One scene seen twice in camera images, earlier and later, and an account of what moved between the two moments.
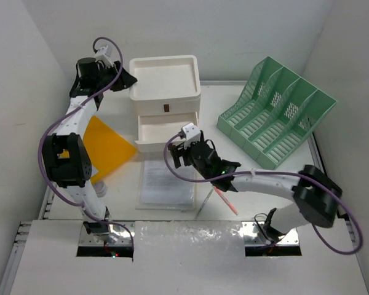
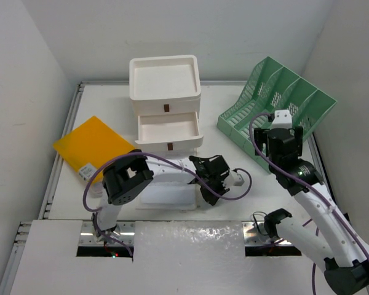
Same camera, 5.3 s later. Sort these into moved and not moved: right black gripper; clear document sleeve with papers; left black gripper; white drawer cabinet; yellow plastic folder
Moved: right black gripper; left black gripper
Not moved: yellow plastic folder; clear document sleeve with papers; white drawer cabinet
